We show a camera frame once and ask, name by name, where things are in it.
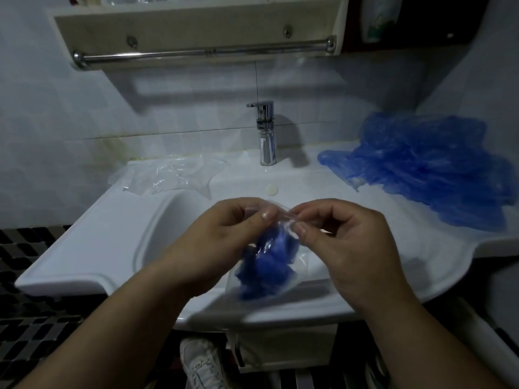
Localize person's left forearm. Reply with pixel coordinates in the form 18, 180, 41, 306
12, 259, 191, 389

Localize person's right forearm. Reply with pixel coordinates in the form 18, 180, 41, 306
357, 291, 509, 389

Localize white sink cabinet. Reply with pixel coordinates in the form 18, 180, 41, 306
225, 323, 339, 374

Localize white hanging bag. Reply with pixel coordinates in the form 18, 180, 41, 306
361, 0, 400, 44

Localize folded blue plastic cover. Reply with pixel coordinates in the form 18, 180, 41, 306
238, 227, 301, 301

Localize beige wall shelf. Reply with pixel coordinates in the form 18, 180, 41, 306
45, 0, 350, 72

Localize white ceramic sink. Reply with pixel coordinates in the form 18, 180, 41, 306
15, 143, 519, 333

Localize chrome faucet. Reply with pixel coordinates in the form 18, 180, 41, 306
246, 101, 277, 166

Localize clear plastic bag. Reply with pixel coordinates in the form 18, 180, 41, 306
225, 199, 321, 303

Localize person's left hand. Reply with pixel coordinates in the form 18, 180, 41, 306
160, 197, 280, 296

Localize empty clear plastic bags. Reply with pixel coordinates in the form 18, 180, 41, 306
108, 154, 228, 199

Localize person's right hand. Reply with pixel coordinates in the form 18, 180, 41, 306
289, 198, 411, 310

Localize chrome towel bar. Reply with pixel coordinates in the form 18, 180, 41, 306
72, 35, 337, 70

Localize white sneaker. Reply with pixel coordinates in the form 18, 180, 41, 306
179, 337, 228, 389

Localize pile of blue plastic covers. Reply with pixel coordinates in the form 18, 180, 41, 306
317, 112, 517, 233

